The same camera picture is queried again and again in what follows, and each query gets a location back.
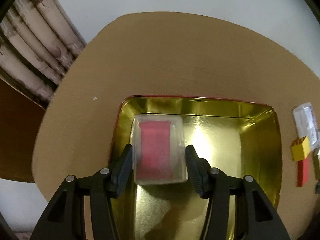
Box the red rectangular block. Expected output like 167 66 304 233
297 157 310 187

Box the yellow red striped cube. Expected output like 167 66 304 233
291 136 311 161

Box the clear plastic box with label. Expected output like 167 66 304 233
292 102 319 151

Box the clear case with red insert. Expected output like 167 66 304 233
131 114 188 186

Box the silver rectangular metal bar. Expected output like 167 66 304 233
313 147 320 180

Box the red tin box gold interior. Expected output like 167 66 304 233
112 96 282 239

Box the dark wooden door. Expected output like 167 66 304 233
0 81 44 183

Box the beige patterned curtain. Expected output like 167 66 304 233
1 0 86 106

